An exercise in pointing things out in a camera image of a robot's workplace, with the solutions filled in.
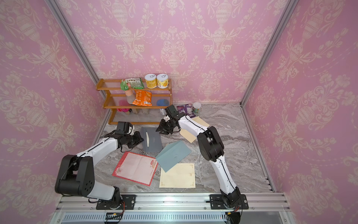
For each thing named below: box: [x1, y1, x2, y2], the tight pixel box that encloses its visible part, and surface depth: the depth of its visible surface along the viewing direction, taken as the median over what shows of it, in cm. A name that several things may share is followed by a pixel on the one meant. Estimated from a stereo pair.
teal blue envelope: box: [155, 140, 193, 173], surface depth 93 cm
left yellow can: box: [144, 73, 158, 89], surface depth 91 cm
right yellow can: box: [156, 73, 169, 89], surface depth 91 cm
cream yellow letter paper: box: [158, 163, 196, 189], surface depth 85 cm
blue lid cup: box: [156, 98, 170, 116], surface depth 108 cm
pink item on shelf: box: [116, 99, 131, 112], surface depth 108 cm
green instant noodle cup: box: [192, 101, 202, 115], surface depth 115 cm
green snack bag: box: [120, 77, 145, 91], surface depth 91 cm
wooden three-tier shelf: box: [96, 78, 173, 125], surface depth 104 cm
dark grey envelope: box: [140, 126, 164, 154], surface depth 96 cm
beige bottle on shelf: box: [124, 89, 136, 105], surface depth 99 cm
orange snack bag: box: [132, 90, 153, 107], surface depth 101 cm
